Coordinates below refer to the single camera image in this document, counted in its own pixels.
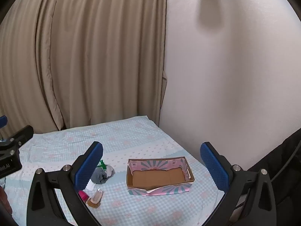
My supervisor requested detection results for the magenta pouch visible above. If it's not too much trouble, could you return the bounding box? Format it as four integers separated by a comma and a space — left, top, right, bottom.
78, 190, 89, 203

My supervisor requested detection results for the beige clear pouch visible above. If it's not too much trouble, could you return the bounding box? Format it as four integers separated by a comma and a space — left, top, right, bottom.
87, 189, 104, 208

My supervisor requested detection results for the dark grey sock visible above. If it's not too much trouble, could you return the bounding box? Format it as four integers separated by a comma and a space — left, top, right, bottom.
90, 167, 109, 184

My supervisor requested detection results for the green wet wipes pack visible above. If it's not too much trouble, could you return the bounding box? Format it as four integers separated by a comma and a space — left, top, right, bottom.
97, 160, 107, 170

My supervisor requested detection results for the left hand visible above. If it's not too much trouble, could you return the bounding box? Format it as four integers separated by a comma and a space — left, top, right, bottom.
0, 186, 12, 215

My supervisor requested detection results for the light grey sock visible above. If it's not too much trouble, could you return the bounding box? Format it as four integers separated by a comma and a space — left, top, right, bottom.
105, 165, 114, 178

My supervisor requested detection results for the beige curtain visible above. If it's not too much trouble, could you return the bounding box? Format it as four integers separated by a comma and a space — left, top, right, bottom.
1, 0, 167, 138

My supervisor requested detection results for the light blue patterned bedsheet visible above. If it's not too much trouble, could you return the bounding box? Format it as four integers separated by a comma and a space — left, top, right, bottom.
1, 116, 223, 225

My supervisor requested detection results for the pink lined cardboard box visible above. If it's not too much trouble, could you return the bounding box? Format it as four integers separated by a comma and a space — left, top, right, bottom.
127, 157, 195, 196

